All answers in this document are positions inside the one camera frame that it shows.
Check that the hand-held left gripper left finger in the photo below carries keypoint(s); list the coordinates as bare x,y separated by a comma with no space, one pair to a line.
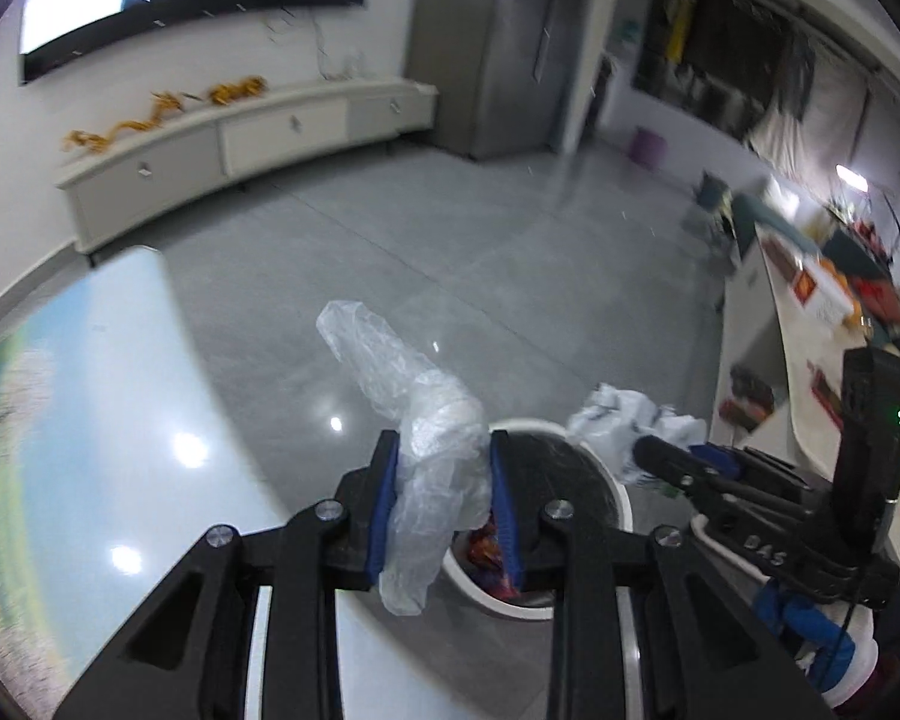
385,510

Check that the purple bucket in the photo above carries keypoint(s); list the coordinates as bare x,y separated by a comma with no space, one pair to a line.
646,148

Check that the white television console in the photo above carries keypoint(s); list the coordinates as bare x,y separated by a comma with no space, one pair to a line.
270,135

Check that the grey refrigerator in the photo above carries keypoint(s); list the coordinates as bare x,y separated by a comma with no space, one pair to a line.
495,52

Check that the large red snack packet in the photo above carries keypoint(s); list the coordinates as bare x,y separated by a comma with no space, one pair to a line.
484,551

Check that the white printed bag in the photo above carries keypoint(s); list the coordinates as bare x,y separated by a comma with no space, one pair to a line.
615,420

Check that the white side table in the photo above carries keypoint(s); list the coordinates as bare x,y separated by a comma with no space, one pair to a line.
742,330

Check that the dark chair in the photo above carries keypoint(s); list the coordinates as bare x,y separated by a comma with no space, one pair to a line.
712,210

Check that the person's right hand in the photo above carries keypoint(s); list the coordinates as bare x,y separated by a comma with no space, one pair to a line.
799,615

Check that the short golden dragon figurine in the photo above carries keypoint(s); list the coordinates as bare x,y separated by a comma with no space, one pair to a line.
236,90

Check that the dark hanging clothes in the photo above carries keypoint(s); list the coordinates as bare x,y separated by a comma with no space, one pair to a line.
757,67

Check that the orange box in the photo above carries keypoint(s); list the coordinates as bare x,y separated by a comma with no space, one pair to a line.
804,286

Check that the long golden dragon figurine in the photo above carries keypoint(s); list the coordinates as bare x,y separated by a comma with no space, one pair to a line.
90,141

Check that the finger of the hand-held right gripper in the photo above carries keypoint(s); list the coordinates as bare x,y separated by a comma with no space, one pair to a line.
667,461
765,469

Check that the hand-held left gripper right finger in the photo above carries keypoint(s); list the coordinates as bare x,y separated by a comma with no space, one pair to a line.
506,510

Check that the translucent plastic bag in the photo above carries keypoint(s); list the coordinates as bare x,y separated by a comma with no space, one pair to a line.
435,420

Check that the white round trash bin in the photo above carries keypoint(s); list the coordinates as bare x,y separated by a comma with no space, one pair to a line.
570,465

